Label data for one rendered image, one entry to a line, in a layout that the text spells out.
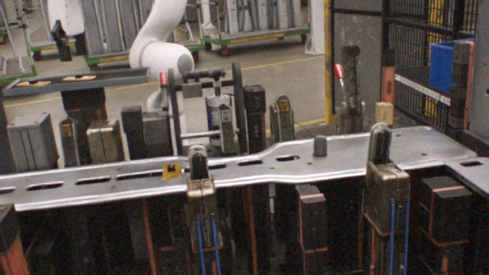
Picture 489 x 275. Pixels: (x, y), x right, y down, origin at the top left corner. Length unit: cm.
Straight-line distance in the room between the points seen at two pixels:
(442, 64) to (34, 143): 114
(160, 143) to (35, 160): 30
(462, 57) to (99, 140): 93
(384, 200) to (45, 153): 78
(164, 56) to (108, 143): 40
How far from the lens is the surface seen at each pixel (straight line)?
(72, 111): 137
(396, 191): 91
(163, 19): 155
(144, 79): 128
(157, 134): 121
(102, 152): 119
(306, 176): 100
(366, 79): 383
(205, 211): 87
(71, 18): 134
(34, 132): 121
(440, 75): 155
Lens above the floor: 141
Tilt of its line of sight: 19 degrees down
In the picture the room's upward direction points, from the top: 4 degrees counter-clockwise
